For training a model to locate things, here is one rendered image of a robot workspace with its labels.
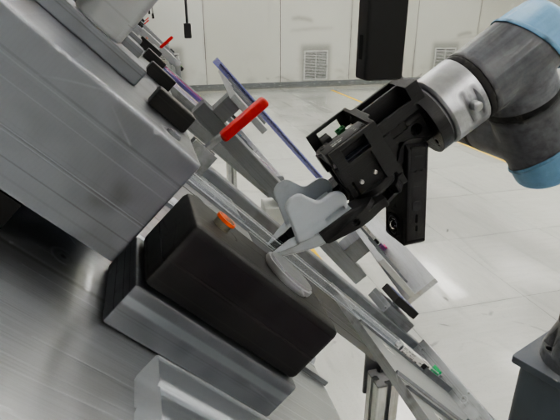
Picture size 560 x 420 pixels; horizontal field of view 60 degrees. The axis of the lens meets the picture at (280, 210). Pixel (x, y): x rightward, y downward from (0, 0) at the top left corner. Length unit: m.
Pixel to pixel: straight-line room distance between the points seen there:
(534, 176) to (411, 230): 0.16
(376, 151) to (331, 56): 8.06
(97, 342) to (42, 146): 0.06
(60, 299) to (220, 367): 0.06
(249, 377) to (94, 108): 0.11
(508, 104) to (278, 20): 7.72
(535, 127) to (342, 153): 0.21
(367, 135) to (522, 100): 0.17
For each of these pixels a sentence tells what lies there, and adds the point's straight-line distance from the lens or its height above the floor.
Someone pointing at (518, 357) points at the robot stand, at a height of 0.55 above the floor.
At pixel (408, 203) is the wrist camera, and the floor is 1.00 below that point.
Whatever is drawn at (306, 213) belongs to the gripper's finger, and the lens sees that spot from 0.47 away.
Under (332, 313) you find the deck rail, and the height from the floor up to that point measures 0.80.
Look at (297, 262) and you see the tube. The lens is 0.52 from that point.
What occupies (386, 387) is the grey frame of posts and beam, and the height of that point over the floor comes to 0.64.
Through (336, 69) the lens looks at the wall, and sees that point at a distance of 8.57.
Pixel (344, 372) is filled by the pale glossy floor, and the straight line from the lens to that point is 1.84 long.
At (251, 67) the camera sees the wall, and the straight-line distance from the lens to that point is 8.15.
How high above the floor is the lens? 1.18
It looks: 22 degrees down
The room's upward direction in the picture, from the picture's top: straight up
